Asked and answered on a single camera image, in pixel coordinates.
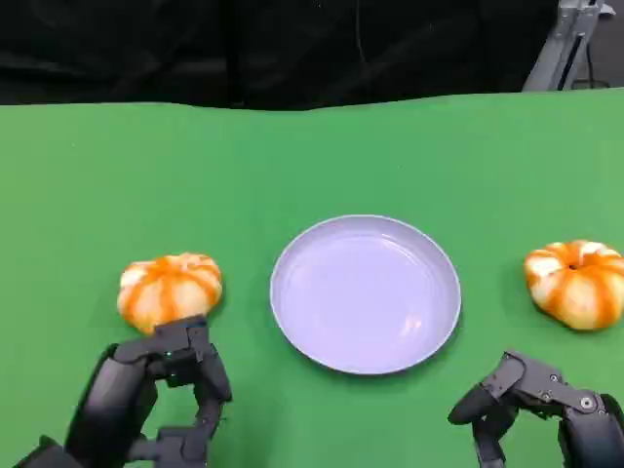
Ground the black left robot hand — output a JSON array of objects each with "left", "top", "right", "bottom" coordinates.
[{"left": 14, "top": 314, "right": 233, "bottom": 468}]

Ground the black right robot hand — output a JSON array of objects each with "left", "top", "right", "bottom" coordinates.
[{"left": 447, "top": 349, "right": 624, "bottom": 468}]

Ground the orange and white bread roll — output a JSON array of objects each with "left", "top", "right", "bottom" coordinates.
[
  {"left": 116, "top": 252, "right": 225, "bottom": 335},
  {"left": 523, "top": 239, "right": 624, "bottom": 332}
]

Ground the lilac plate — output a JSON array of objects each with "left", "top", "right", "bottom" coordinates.
[{"left": 269, "top": 214, "right": 463, "bottom": 376}]

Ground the black backdrop curtain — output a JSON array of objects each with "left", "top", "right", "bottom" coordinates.
[{"left": 0, "top": 0, "right": 562, "bottom": 111}]

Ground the grey metal frame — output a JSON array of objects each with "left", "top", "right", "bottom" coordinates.
[{"left": 522, "top": 0, "right": 624, "bottom": 93}]

